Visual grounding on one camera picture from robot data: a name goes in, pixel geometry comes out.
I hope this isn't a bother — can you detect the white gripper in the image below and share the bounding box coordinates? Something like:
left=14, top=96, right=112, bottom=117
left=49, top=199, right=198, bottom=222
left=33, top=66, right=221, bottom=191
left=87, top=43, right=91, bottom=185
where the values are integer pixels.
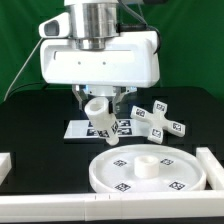
left=40, top=31, right=160, bottom=114

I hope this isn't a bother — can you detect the white cross-shaped table base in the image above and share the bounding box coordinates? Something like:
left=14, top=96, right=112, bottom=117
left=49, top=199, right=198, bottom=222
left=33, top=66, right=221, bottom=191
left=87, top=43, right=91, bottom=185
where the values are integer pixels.
left=130, top=100, right=186, bottom=144

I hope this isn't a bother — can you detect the white round table top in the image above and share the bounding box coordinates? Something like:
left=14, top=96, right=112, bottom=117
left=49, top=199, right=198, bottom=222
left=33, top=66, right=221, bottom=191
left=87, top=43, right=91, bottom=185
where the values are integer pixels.
left=89, top=144, right=206, bottom=193

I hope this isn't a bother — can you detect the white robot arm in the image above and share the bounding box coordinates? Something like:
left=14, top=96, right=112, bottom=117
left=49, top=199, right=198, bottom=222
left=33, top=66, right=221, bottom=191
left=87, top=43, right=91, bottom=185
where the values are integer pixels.
left=39, top=0, right=161, bottom=113

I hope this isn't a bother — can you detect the white fiducial marker sheet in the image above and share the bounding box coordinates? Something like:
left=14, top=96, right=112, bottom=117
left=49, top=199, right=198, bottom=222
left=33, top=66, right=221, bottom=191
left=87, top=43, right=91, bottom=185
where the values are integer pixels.
left=64, top=119, right=149, bottom=139

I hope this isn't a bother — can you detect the black base cable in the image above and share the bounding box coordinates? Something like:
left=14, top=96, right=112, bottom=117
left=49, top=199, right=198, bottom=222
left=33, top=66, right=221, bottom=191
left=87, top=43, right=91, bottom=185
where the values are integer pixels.
left=6, top=81, right=51, bottom=98

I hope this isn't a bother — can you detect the white camera cable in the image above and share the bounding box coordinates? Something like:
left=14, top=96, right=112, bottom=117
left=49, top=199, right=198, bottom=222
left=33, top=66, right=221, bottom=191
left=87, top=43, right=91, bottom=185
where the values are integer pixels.
left=2, top=36, right=44, bottom=103

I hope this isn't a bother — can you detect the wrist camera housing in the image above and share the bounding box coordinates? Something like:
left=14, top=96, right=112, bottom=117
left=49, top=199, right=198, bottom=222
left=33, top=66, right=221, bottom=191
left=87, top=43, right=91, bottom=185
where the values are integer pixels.
left=39, top=12, right=71, bottom=38

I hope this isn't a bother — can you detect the white left fence rail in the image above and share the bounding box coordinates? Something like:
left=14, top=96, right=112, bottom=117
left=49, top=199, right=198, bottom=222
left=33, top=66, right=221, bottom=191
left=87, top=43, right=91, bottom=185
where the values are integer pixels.
left=0, top=153, right=12, bottom=185

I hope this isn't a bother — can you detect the white fence rail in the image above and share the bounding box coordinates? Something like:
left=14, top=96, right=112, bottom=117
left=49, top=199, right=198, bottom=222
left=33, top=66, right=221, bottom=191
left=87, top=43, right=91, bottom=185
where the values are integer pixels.
left=196, top=147, right=224, bottom=190
left=0, top=153, right=12, bottom=185
left=0, top=190, right=224, bottom=223

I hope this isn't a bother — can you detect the white right fence rail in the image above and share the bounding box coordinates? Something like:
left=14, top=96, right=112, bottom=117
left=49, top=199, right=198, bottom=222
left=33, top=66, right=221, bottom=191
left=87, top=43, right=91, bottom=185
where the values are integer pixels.
left=196, top=147, right=224, bottom=190

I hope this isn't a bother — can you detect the white front fence rail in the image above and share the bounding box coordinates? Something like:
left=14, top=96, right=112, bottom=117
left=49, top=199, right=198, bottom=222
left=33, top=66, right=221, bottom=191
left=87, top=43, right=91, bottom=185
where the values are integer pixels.
left=0, top=190, right=224, bottom=223

